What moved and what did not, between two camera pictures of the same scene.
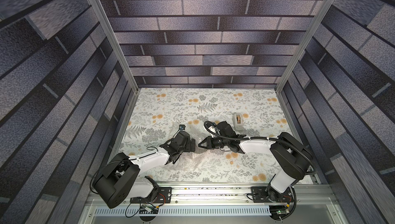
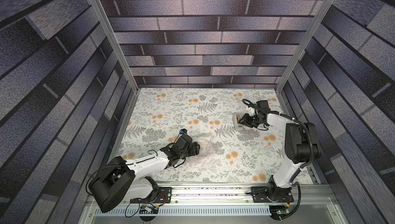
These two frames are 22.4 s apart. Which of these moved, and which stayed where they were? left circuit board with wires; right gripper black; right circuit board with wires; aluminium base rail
Moved: right gripper black
Stayed: aluminium base rail; right circuit board with wires; left circuit board with wires
